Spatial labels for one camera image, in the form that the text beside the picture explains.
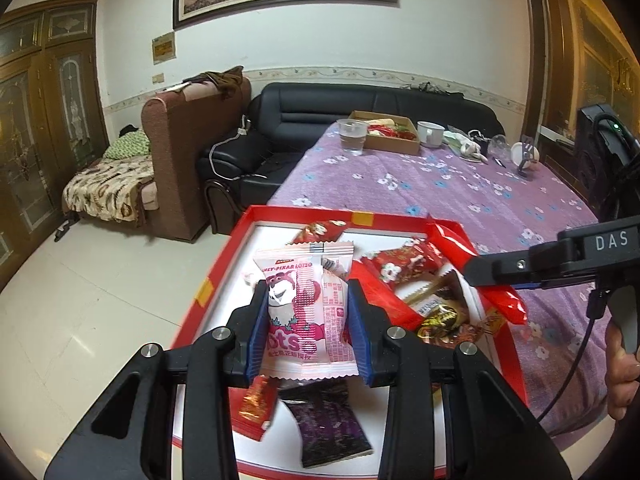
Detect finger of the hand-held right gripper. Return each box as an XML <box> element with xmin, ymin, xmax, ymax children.
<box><xmin>465</xmin><ymin>242</ymin><xmax>564</xmax><ymax>288</ymax></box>

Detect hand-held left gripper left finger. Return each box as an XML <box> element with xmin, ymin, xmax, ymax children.
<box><xmin>45</xmin><ymin>285</ymin><xmax>273</xmax><ymax>480</ymax></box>

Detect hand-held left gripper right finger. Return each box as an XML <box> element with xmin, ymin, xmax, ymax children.
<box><xmin>346</xmin><ymin>279</ymin><xmax>576</xmax><ymax>480</ymax></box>

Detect pink snack packet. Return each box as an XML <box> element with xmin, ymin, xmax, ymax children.
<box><xmin>242</xmin><ymin>241</ymin><xmax>358</xmax><ymax>381</ymax></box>

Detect long glossy red snack packet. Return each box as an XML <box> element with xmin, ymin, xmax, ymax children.
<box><xmin>426</xmin><ymin>222</ymin><xmax>528</xmax><ymax>326</ymax></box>

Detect red and white tray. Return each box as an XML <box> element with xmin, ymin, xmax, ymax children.
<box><xmin>170</xmin><ymin>205</ymin><xmax>528</xmax><ymax>478</ymax></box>

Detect person's right hand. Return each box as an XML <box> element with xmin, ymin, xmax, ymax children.
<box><xmin>604</xmin><ymin>320</ymin><xmax>640</xmax><ymax>421</ymax></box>

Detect small red and gold packet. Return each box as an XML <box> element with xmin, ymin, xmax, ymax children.
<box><xmin>235</xmin><ymin>374</ymin><xmax>278</xmax><ymax>442</ymax></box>

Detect white and brown snack packet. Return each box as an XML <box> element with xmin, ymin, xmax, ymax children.
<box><xmin>405</xmin><ymin>270</ymin><xmax>468</xmax><ymax>318</ymax></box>

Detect red floral snack packet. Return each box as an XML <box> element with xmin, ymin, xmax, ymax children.
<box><xmin>360</xmin><ymin>240</ymin><xmax>451</xmax><ymax>331</ymax></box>

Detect gold and brown candy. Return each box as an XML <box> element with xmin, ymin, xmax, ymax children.
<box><xmin>417</xmin><ymin>305</ymin><xmax>481</xmax><ymax>346</ymax></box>

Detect dark purple snack packet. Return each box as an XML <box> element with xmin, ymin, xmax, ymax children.
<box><xmin>277</xmin><ymin>380</ymin><xmax>373</xmax><ymax>468</ymax></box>

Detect black phone stand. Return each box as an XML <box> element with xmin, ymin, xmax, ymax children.
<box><xmin>517</xmin><ymin>135</ymin><xmax>537</xmax><ymax>178</ymax></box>

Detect red and white candy packet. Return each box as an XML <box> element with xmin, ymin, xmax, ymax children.
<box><xmin>292</xmin><ymin>219</ymin><xmax>348</xmax><ymax>246</ymax></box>

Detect white round device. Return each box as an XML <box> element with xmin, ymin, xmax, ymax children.
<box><xmin>510</xmin><ymin>142</ymin><xmax>540</xmax><ymax>168</ymax></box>

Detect purple floral tablecloth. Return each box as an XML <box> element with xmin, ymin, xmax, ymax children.
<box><xmin>267</xmin><ymin>122</ymin><xmax>613</xmax><ymax>448</ymax></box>

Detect green and white cloth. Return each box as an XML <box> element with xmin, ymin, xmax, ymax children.
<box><xmin>445</xmin><ymin>130</ymin><xmax>488</xmax><ymax>163</ymax></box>

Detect white cup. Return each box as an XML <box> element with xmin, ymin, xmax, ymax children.
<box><xmin>416</xmin><ymin>121</ymin><xmax>446</xmax><ymax>148</ymax></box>

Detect brown cardboard box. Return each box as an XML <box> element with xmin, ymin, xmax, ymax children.
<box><xmin>347</xmin><ymin>110</ymin><xmax>420</xmax><ymax>156</ymax></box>

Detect brown armchair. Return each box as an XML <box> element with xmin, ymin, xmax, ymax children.
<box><xmin>141</xmin><ymin>67</ymin><xmax>252</xmax><ymax>243</ymax></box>

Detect clear glass of water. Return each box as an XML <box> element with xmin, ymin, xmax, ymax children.
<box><xmin>336</xmin><ymin>118</ymin><xmax>368</xmax><ymax>156</ymax></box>

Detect brown patterned blanket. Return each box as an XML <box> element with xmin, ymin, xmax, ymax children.
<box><xmin>62</xmin><ymin>154</ymin><xmax>153</xmax><ymax>223</ymax></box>

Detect dark wooden door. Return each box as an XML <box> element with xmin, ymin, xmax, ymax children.
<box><xmin>520</xmin><ymin>0</ymin><xmax>640</xmax><ymax>211</ymax></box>

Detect black floor object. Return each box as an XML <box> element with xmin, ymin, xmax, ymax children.
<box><xmin>54</xmin><ymin>215</ymin><xmax>81</xmax><ymax>243</ymax></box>

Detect black leather sofa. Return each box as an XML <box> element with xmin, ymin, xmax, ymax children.
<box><xmin>197</xmin><ymin>82</ymin><xmax>506</xmax><ymax>233</ymax></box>

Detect green patterned pillow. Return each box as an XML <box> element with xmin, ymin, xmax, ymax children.
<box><xmin>103</xmin><ymin>129</ymin><xmax>151</xmax><ymax>160</ymax></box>

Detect dark clothes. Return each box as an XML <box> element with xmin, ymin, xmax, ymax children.
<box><xmin>182</xmin><ymin>66</ymin><xmax>244</xmax><ymax>98</ymax></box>

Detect wooden glass-door cabinet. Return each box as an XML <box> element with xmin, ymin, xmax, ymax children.
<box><xmin>0</xmin><ymin>0</ymin><xmax>108</xmax><ymax>291</ymax></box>

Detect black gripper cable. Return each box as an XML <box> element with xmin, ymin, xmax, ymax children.
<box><xmin>537</xmin><ymin>287</ymin><xmax>607</xmax><ymax>436</ymax></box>

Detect white charging cable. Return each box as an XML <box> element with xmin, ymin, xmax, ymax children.
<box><xmin>209</xmin><ymin>117</ymin><xmax>251</xmax><ymax>181</ymax></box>

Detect small wall sign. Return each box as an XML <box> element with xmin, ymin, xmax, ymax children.
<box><xmin>151</xmin><ymin>31</ymin><xmax>177</xmax><ymax>65</ymax></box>

